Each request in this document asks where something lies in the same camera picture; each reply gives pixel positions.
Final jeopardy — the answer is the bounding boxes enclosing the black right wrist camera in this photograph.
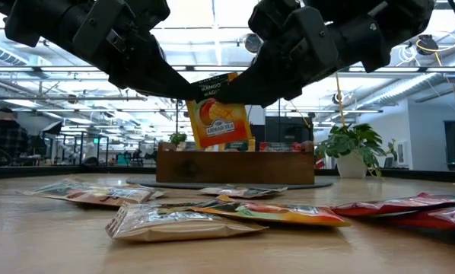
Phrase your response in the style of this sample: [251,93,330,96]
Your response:
[248,0,303,41]

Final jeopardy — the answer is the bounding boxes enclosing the grey ceiling pipe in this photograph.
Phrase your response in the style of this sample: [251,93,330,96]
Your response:
[0,94,148,102]

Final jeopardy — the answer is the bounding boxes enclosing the wooden tea organizer box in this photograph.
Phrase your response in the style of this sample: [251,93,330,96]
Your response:
[155,141,316,186]

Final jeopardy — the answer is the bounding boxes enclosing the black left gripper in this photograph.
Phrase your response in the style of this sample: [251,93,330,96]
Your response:
[73,0,202,100]

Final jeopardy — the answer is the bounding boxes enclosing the framed picture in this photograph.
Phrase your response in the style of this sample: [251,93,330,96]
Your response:
[396,141,408,165]

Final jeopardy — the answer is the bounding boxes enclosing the small green plant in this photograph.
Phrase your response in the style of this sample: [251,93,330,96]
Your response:
[169,132,189,148]

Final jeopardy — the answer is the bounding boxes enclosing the silver brown tea packet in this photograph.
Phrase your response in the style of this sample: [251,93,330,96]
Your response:
[104,201,269,243]

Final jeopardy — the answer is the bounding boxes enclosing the red strawberry tea bag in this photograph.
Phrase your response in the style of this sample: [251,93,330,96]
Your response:
[259,141,304,153]
[330,192,455,218]
[385,204,455,232]

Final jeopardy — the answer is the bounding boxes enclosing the person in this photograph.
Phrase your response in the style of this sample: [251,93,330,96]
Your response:
[0,107,30,167]

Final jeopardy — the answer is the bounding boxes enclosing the orange mango tea bag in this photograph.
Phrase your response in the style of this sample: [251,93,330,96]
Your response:
[223,139,256,152]
[191,195,353,228]
[185,72,253,150]

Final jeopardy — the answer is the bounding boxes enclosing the green plant in white pot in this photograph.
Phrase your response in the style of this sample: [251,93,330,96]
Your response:
[313,122,398,180]

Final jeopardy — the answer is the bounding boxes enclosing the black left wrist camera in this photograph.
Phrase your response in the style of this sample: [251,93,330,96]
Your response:
[130,0,171,33]

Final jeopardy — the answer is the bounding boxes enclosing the black cabinet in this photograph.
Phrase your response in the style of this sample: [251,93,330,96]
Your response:
[250,116,315,145]

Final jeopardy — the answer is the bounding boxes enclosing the grey round woven placemat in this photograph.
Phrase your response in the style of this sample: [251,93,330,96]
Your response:
[126,178,334,191]

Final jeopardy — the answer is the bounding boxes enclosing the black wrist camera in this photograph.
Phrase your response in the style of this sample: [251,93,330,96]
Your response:
[130,0,171,33]
[248,0,303,41]

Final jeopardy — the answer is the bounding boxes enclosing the black ceiling cable reel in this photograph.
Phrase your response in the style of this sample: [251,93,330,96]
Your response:
[415,33,440,56]
[243,33,264,55]

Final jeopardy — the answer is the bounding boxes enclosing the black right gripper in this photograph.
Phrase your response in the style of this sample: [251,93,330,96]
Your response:
[214,7,392,108]

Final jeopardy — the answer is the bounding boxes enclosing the silver ceiling air duct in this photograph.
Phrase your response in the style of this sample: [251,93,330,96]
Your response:
[0,40,30,65]

